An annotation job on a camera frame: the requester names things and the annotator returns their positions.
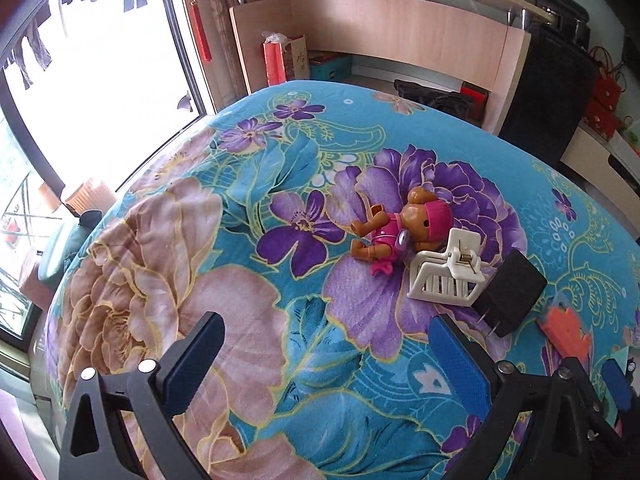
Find brown toy puppy pink hat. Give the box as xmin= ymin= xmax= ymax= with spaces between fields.
xmin=349 ymin=186 xmax=455 ymax=277

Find white low cabinet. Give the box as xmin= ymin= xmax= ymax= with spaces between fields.
xmin=560 ymin=125 xmax=640 ymax=211

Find hanging dark clothes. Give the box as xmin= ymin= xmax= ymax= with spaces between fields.
xmin=5 ymin=20 xmax=53 ymax=91

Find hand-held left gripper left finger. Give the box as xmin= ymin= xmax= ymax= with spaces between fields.
xmin=59 ymin=311 xmax=227 ymax=480

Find black charger plug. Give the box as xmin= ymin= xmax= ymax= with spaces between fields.
xmin=472 ymin=250 xmax=548 ymax=338

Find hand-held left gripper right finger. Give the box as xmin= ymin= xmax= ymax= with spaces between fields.
xmin=429 ymin=316 xmax=621 ymax=480

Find red hanging knot ornament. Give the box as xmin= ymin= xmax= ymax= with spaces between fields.
xmin=177 ymin=0 xmax=212 ymax=63

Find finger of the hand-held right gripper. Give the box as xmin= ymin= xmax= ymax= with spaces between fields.
xmin=586 ymin=357 xmax=633 ymax=443

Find red paper gift bag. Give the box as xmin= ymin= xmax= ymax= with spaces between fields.
xmin=261 ymin=32 xmax=308 ymax=87

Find tall black cabinet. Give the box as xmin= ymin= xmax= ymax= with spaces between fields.
xmin=500 ymin=25 xmax=601 ymax=171

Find black bag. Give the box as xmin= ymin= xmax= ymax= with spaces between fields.
xmin=394 ymin=79 xmax=476 ymax=121

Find white hair claw clip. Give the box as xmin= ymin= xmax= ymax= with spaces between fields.
xmin=407 ymin=227 xmax=496 ymax=308

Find red gift box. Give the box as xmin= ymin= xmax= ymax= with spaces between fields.
xmin=582 ymin=107 xmax=621 ymax=140

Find teal floral blanket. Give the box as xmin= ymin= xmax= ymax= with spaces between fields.
xmin=42 ymin=80 xmax=640 ymax=480

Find orange box cutter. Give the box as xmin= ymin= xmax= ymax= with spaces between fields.
xmin=537 ymin=300 xmax=593 ymax=361

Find terracotta planter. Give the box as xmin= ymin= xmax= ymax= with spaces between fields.
xmin=62 ymin=177 xmax=118 ymax=213

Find red handbag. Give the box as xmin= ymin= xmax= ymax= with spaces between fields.
xmin=590 ymin=46 xmax=628 ymax=113

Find dark green padded seat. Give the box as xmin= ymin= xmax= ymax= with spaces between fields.
xmin=37 ymin=207 xmax=103 ymax=291

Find blue plastic crate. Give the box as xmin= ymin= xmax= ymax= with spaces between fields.
xmin=307 ymin=50 xmax=353 ymax=81

